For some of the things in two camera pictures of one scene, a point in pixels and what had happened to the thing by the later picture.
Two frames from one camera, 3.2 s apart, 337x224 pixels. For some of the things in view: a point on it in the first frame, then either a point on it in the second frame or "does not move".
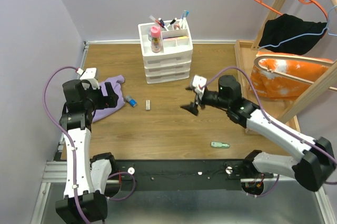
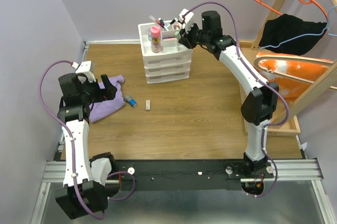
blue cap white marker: [162, 23] does not move
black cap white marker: [172, 22] does not move
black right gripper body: [212, 98] to [195, 36]
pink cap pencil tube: [155, 39] does not move
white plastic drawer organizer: [174, 62] does not move
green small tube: [219, 144] to [177, 33]
